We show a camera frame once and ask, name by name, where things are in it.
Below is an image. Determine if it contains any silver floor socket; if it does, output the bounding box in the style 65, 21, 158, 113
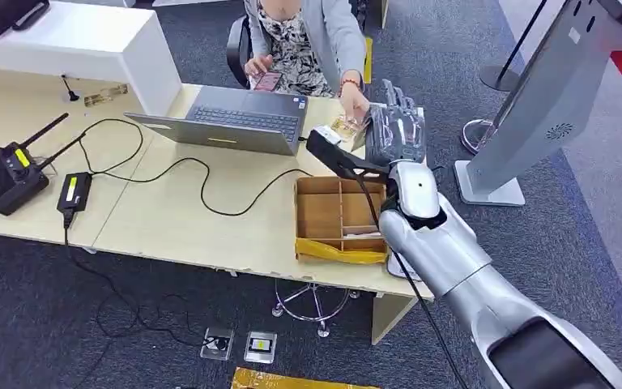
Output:
244, 330, 279, 365
199, 327, 236, 361

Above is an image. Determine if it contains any clear acrylic stand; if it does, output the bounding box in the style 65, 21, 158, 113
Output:
84, 83, 130, 108

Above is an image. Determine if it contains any chrome stanchion base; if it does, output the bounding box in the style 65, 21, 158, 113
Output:
461, 118, 501, 156

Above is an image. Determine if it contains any black power adapter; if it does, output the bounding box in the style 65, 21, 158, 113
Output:
56, 171, 94, 215

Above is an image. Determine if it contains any black stanchion post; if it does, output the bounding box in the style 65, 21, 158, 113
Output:
478, 0, 552, 93

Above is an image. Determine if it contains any silver kiosk terminal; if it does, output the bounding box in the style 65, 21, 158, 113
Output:
453, 0, 622, 208

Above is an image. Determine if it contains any pale desk leg panel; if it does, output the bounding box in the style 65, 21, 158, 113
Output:
371, 292, 420, 346

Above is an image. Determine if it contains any white flat device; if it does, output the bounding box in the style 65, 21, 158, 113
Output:
386, 250, 424, 283

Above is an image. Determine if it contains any black office chair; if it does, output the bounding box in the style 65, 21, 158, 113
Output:
226, 15, 253, 90

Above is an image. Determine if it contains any black mains cable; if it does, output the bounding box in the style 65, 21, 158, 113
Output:
62, 212, 228, 351

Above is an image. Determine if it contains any black laptop power cable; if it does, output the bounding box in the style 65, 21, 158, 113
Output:
77, 118, 315, 219

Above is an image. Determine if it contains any white raised counter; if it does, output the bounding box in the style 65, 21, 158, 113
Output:
0, 0, 183, 117

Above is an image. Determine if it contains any printed card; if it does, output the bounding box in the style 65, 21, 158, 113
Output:
331, 115, 366, 142

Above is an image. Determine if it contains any yellow upright panel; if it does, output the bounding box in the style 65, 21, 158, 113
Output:
363, 36, 374, 86

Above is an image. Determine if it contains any yellow floor tape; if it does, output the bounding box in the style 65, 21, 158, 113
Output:
230, 366, 381, 389

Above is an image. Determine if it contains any person's left hand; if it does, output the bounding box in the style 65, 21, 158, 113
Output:
339, 83, 371, 125

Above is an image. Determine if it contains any chrome stool base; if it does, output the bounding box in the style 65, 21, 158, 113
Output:
271, 279, 361, 340

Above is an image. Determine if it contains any clear plastic hand cover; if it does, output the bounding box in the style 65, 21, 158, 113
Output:
364, 103, 428, 168

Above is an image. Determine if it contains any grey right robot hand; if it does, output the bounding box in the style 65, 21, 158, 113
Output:
364, 79, 428, 168

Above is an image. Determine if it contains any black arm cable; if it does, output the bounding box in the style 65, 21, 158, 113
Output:
352, 174, 471, 389

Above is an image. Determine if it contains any person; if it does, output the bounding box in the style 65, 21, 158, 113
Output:
242, 0, 371, 126

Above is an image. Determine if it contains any grey laptop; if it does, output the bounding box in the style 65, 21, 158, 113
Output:
123, 84, 310, 158

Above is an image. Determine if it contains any person's right hand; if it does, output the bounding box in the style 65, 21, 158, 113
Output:
244, 53, 275, 79

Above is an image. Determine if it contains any small black desk antenna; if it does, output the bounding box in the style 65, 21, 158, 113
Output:
60, 74, 81, 104

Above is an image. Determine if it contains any black radio with antennas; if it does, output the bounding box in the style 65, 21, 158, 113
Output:
0, 113, 87, 217

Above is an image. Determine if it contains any wooden card box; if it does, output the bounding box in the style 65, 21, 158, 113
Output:
293, 176, 390, 266

